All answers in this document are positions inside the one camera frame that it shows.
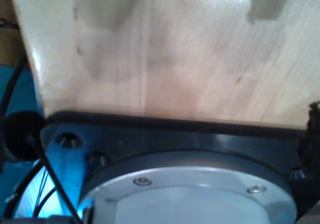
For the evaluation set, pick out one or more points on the black round knob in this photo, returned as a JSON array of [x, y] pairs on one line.
[[20, 133]]

